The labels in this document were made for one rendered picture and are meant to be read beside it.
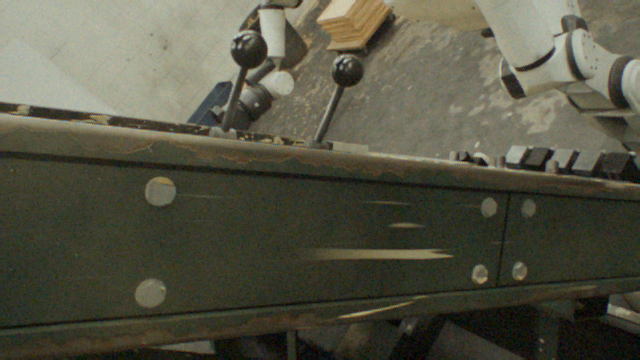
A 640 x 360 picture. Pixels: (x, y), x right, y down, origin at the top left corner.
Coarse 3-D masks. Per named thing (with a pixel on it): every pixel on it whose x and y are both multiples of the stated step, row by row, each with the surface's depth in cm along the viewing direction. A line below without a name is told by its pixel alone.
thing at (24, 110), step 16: (0, 112) 97; (16, 112) 98; (32, 112) 100; (48, 112) 101; (64, 112) 103; (80, 112) 104; (128, 128) 109; (144, 128) 111; (160, 128) 113; (176, 128) 115; (192, 128) 117; (208, 128) 119; (288, 144) 131; (336, 144) 138; (352, 144) 141
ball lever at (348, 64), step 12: (336, 60) 54; (348, 60) 53; (336, 72) 54; (348, 72) 53; (360, 72) 54; (336, 84) 55; (348, 84) 54; (336, 96) 56; (324, 120) 58; (324, 132) 59; (312, 144) 59; (324, 144) 60
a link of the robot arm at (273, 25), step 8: (280, 0) 134; (288, 0) 136; (296, 0) 138; (264, 8) 137; (272, 8) 136; (280, 8) 137; (264, 16) 137; (272, 16) 136; (280, 16) 137; (264, 24) 137; (272, 24) 136; (280, 24) 137; (264, 32) 138; (272, 32) 137; (280, 32) 138; (272, 40) 137; (280, 40) 138
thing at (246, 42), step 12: (240, 36) 47; (252, 36) 47; (240, 48) 47; (252, 48) 47; (264, 48) 48; (240, 60) 48; (252, 60) 48; (264, 60) 49; (240, 72) 50; (240, 84) 50; (228, 108) 52; (228, 120) 52; (216, 132) 52; (228, 132) 53
